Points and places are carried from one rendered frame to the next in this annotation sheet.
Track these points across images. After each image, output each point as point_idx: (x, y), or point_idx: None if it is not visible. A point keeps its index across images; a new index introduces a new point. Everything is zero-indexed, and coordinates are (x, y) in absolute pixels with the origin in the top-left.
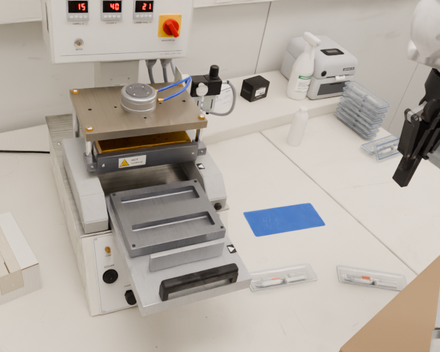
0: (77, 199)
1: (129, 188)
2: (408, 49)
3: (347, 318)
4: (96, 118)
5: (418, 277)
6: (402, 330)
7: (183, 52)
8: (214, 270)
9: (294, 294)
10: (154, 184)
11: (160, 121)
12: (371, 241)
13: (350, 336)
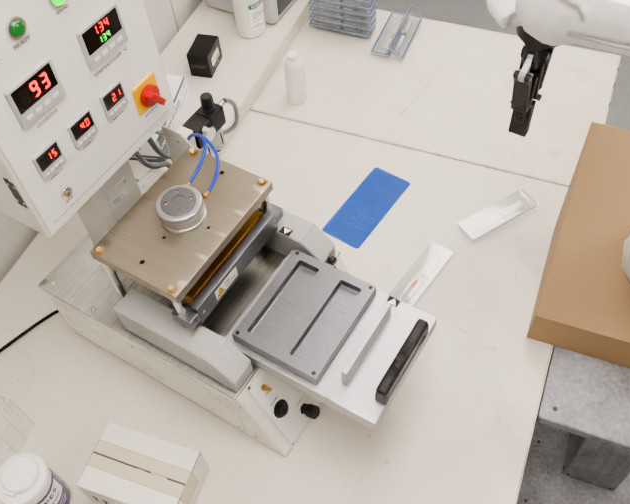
0: (201, 364)
1: (225, 306)
2: (497, 17)
3: (505, 273)
4: (161, 269)
5: (569, 204)
6: (582, 263)
7: (171, 110)
8: (410, 341)
9: (442, 285)
10: (243, 280)
11: (229, 220)
12: (465, 169)
13: (521, 289)
